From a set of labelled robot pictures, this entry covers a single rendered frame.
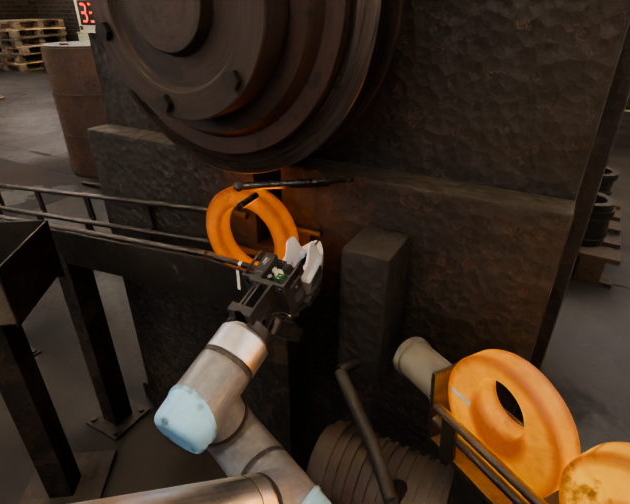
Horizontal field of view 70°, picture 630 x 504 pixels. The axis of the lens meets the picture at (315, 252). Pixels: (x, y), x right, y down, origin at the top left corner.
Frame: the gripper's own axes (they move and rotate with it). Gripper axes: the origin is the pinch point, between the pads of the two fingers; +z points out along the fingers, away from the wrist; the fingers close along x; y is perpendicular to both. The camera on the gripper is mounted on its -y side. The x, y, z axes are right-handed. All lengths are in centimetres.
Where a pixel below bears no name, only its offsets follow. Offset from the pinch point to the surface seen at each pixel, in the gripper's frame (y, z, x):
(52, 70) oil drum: -44, 129, 274
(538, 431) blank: 6.0, -20.0, -36.3
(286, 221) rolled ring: 4.9, 0.2, 4.7
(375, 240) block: 5.0, 0.6, -10.8
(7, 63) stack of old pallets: -202, 424, 934
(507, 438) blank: 1.3, -19.7, -34.1
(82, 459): -65, -40, 64
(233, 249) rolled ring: -3.5, -2.0, 17.0
